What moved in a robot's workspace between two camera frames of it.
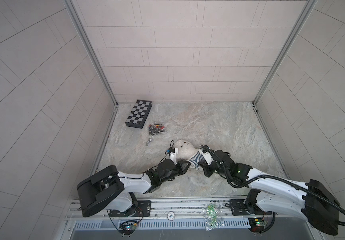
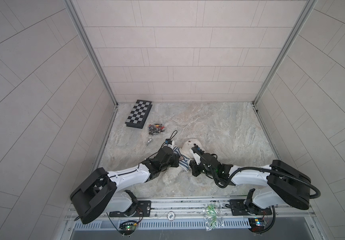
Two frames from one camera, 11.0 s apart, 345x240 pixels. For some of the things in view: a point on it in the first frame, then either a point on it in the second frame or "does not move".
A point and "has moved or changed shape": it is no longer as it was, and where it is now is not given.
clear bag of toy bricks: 155,128 does not move
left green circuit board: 128,227 does not move
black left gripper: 180,171 → 175,158
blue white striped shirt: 195,160 has moved or changed shape
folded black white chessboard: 139,114 does not move
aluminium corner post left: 83,31 does not move
